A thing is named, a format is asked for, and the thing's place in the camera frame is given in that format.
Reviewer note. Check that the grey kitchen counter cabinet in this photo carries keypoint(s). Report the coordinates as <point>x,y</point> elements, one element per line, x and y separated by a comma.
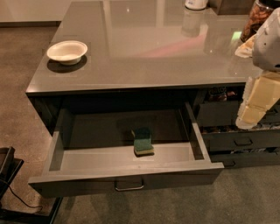
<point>145,44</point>

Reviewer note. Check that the open grey top drawer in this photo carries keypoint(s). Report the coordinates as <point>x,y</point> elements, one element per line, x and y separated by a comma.
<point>89,152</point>

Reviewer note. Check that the glass jar of nuts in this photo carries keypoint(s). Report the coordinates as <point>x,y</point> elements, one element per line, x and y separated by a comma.
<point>259,12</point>

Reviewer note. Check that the dark box on counter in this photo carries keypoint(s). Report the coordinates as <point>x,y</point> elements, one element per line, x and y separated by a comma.
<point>234,7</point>

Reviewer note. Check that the black stand at left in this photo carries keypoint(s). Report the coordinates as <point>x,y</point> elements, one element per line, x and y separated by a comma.
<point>9,168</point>

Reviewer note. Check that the bottom right grey drawer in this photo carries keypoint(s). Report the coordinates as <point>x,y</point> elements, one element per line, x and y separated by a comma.
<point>248,159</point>

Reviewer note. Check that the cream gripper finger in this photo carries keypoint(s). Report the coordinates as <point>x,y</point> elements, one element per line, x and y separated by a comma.
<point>260,95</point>
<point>245,50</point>

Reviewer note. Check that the metal drawer handle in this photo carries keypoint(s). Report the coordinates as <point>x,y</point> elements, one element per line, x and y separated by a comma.
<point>128,185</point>

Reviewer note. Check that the white container on counter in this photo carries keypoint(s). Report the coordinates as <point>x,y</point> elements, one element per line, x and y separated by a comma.
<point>196,5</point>

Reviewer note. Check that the green yellow sponge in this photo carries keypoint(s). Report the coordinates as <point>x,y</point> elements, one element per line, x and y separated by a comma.
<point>142,142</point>

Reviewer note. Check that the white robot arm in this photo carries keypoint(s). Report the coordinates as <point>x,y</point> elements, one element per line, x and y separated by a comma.
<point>266,51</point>

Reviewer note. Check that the white paper bowl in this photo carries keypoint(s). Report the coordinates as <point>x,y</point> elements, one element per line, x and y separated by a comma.
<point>67,52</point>

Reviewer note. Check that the middle right grey drawer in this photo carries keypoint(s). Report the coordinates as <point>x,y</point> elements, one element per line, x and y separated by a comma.
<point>241,140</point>

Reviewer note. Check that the snack packets in drawer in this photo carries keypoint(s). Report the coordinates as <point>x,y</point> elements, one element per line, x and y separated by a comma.
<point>222,94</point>

